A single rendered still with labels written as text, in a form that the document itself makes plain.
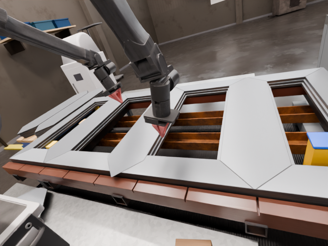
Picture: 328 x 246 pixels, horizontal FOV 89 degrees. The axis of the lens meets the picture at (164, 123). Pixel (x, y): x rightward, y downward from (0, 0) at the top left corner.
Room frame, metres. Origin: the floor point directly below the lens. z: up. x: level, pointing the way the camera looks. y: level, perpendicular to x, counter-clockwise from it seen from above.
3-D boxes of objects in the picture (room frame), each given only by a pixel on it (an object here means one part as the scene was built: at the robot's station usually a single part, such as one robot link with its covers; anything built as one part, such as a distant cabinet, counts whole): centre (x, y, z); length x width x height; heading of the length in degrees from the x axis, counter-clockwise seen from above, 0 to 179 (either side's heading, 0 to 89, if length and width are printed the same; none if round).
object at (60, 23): (5.16, 1.70, 1.86); 0.46 x 0.35 x 0.18; 152
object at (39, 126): (1.52, 0.79, 0.82); 0.80 x 0.40 x 0.06; 150
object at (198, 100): (1.07, -0.13, 0.79); 1.56 x 0.09 x 0.06; 60
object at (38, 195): (0.65, 0.76, 0.70); 0.39 x 0.12 x 0.04; 60
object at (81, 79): (4.17, 1.27, 0.75); 0.77 x 0.65 x 1.51; 154
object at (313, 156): (0.29, -0.38, 0.78); 0.05 x 0.05 x 0.19; 60
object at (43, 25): (4.69, 1.95, 1.86); 0.48 x 0.36 x 0.19; 152
